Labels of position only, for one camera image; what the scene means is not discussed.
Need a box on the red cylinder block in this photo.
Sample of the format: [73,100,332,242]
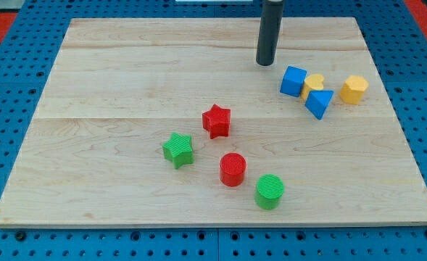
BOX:
[220,152,246,187]

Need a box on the green star block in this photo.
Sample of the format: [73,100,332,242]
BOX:
[162,132,194,169]

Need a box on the red star block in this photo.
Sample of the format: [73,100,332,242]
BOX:
[202,104,231,139]

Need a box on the blue triangle block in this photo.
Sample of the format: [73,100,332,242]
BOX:
[304,90,334,120]

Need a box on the blue cube block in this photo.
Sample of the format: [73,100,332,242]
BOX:
[280,66,307,97]

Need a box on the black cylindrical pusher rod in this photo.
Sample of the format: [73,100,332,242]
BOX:
[256,0,284,66]

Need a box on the green cylinder block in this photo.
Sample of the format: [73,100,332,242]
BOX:
[254,174,285,210]

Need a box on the light wooden board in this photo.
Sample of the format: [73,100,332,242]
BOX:
[0,17,427,229]

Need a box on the yellow heart block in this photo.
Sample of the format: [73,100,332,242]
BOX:
[300,73,325,101]

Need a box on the yellow hexagon block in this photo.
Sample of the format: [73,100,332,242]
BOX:
[339,75,369,105]

